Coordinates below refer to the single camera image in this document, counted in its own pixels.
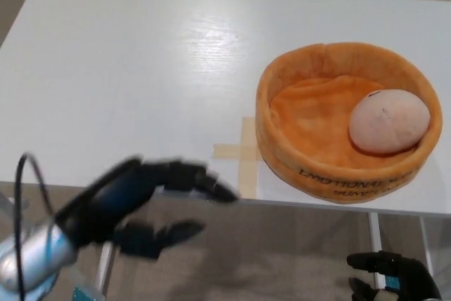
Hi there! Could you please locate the beige masking tape strip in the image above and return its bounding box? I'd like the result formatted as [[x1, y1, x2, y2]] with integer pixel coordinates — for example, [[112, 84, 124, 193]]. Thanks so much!
[[236, 116, 264, 199], [212, 143, 264, 161]]

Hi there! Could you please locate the pink round plush toy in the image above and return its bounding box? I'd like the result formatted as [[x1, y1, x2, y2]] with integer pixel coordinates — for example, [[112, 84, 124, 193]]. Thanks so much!
[[348, 90, 432, 154]]

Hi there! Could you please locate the orange plush plate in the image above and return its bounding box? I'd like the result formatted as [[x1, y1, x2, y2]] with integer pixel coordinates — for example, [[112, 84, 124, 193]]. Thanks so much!
[[256, 42, 443, 206]]

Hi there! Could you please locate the white metal frame bar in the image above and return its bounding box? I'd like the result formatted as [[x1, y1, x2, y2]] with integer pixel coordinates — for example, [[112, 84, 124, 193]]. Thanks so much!
[[0, 190, 16, 216]]

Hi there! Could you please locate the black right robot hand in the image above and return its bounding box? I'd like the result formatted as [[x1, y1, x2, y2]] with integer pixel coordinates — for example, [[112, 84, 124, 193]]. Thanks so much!
[[346, 250, 442, 301]]

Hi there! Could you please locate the white table leg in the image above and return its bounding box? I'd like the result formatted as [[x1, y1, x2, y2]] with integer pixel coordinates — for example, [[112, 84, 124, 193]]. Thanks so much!
[[366, 211, 384, 290], [94, 240, 116, 301], [416, 215, 432, 264]]

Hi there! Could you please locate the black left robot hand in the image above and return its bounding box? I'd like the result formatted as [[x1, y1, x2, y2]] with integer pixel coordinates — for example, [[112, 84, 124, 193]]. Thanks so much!
[[54, 154, 241, 262]]

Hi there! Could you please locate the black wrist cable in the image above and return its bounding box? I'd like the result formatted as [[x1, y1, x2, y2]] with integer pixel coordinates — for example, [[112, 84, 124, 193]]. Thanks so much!
[[13, 152, 54, 233]]

